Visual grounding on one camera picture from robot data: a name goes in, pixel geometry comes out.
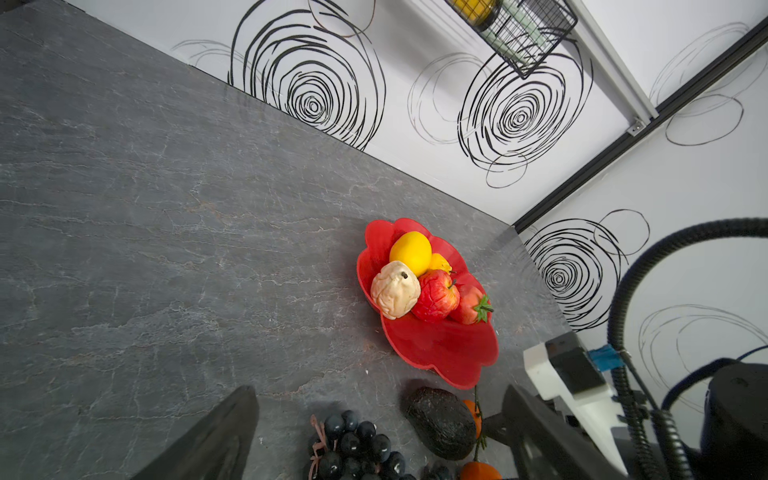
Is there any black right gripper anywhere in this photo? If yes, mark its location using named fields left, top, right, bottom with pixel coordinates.
left=700, top=362, right=767, bottom=479

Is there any yellow fake lemon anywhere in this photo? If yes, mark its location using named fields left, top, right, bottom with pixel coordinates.
left=389, top=231, right=433, bottom=277

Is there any upper orange fake tangerine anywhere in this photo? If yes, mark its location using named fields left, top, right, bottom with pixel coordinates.
left=463, top=400, right=482, bottom=439

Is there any dark fake avocado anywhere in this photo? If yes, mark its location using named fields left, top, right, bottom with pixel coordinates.
left=402, top=386, right=477, bottom=461

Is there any red flower-shaped fruit bowl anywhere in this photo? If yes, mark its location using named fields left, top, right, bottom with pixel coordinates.
left=356, top=218, right=499, bottom=390

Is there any black wire wall basket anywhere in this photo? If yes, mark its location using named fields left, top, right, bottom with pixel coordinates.
left=446, top=0, right=578, bottom=79

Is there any orange fake tangerine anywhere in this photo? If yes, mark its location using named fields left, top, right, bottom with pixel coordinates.
left=463, top=400, right=482, bottom=439
left=459, top=461, right=502, bottom=480

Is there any red fake apple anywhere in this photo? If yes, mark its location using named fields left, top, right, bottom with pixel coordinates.
left=411, top=270, right=460, bottom=323

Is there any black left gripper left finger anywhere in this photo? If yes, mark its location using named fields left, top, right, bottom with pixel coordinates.
left=134, top=385, right=259, bottom=479

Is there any green box in basket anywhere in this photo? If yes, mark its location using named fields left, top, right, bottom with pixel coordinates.
left=480, top=1, right=550, bottom=68

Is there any dark fake grape bunch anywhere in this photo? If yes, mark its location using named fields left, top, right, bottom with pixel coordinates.
left=307, top=410, right=416, bottom=479

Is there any yellow box in basket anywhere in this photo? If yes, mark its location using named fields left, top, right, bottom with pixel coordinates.
left=447, top=0, right=500, bottom=31

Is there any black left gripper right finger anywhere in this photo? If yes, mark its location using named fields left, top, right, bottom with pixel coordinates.
left=501, top=385, right=624, bottom=480

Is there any small yellow fake pear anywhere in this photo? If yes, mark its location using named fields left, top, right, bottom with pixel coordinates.
left=428, top=253, right=453, bottom=274

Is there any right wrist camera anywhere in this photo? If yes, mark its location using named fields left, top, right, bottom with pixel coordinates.
left=523, top=332, right=627, bottom=474

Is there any lower orange fake tangerine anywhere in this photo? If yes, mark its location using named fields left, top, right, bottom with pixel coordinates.
left=459, top=461, right=502, bottom=480

